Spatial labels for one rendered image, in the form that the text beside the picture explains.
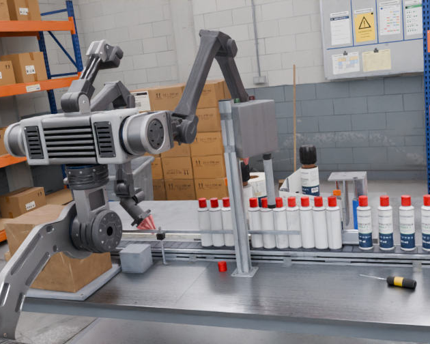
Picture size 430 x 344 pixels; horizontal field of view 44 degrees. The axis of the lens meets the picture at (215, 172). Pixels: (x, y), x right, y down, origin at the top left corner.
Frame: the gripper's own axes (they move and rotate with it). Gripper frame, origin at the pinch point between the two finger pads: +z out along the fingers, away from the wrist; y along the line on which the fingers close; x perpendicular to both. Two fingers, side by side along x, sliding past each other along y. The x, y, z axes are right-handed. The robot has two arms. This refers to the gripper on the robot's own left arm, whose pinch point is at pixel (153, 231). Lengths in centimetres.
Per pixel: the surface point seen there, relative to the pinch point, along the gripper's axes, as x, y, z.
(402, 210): -85, -1, 60
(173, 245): -3.2, -0.8, 10.4
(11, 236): 21, -42, -35
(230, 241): -25.0, -1.4, 25.9
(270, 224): -44, -2, 31
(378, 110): -40, 445, 49
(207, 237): -19.0, -1.9, 18.0
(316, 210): -62, -2, 39
